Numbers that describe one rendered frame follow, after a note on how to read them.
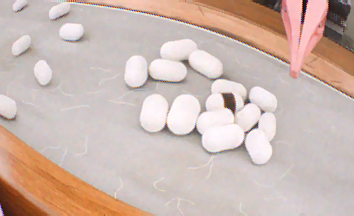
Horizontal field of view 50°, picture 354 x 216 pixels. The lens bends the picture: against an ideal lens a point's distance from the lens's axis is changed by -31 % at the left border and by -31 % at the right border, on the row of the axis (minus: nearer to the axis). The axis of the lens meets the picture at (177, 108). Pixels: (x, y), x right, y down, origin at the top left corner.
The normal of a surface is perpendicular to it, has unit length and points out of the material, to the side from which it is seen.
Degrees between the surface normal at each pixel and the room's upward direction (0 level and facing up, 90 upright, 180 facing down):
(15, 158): 0
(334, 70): 45
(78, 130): 0
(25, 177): 0
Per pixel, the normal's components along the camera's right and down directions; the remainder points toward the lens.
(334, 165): 0.15, -0.80
